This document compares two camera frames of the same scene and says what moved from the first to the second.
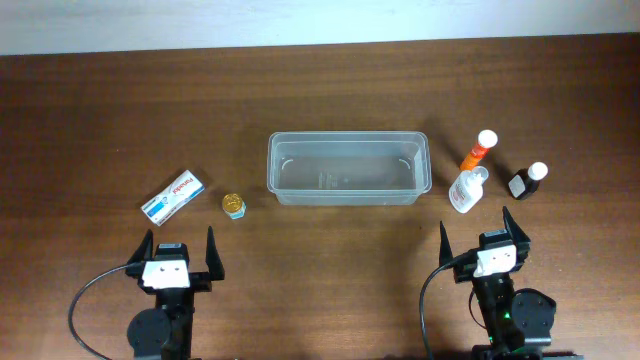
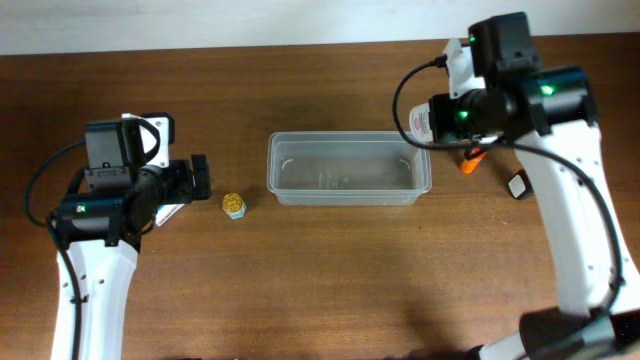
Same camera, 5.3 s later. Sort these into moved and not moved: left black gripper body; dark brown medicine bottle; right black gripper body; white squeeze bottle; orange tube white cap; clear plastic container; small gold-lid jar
Moved: white squeeze bottle; right black gripper body; left black gripper body
Not moved: clear plastic container; dark brown medicine bottle; orange tube white cap; small gold-lid jar
